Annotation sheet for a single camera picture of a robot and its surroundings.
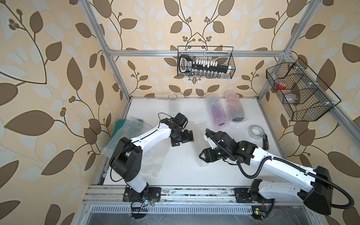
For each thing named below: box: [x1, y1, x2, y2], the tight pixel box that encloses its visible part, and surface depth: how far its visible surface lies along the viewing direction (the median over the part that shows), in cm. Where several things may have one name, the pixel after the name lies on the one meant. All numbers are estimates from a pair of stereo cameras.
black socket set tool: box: [179, 54, 232, 77], surface depth 86 cm
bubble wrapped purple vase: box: [206, 95, 231, 128], surface depth 104 cm
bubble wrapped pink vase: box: [225, 89, 247, 123], surface depth 107 cm
